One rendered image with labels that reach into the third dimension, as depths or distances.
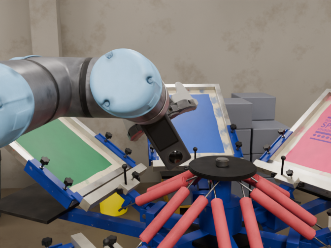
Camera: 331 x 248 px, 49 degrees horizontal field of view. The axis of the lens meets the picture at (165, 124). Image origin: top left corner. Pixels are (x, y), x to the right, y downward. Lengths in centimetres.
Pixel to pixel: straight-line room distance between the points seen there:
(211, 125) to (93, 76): 226
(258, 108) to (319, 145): 208
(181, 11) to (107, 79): 447
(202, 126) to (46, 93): 229
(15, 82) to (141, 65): 13
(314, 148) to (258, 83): 283
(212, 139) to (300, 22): 310
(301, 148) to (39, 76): 217
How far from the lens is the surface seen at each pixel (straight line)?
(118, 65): 41
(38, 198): 240
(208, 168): 167
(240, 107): 390
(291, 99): 536
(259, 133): 404
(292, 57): 530
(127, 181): 194
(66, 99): 42
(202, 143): 250
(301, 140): 251
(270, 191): 175
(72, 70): 44
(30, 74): 37
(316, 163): 233
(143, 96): 40
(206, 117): 270
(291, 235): 176
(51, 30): 461
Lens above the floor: 186
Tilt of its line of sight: 12 degrees down
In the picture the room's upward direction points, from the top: straight up
